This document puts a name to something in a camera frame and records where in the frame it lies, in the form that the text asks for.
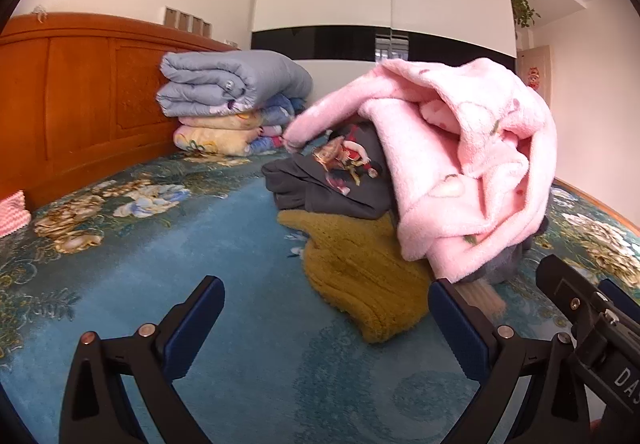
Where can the dark grey cartoon sweatshirt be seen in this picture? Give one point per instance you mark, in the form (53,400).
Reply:
(347,175)

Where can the pink fleece floral blanket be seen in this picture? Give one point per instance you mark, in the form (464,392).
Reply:
(471,152)

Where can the pink white striped cloth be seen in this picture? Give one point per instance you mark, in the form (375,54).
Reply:
(13,214)

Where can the folded yellow floral blanket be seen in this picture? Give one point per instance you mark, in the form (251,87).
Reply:
(238,135)

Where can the teal floral bed cover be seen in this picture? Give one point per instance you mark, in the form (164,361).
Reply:
(280,365)

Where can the folded grey-blue quilt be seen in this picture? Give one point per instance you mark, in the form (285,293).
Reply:
(219,84)

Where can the wooden door with red decoration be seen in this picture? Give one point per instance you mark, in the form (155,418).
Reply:
(533,66)

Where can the orange wooden headboard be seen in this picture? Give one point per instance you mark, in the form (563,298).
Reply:
(78,99)

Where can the green hanging plant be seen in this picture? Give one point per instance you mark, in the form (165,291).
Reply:
(524,14)

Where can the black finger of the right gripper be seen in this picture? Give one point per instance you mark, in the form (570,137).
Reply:
(621,300)

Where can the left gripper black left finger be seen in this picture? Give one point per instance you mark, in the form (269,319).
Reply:
(96,407)

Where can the mustard knitted sweater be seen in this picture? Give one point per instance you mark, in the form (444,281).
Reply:
(355,265)

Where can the white and black wardrobe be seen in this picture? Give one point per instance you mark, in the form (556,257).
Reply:
(337,40)

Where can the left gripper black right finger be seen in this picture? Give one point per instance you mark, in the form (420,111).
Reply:
(554,408)

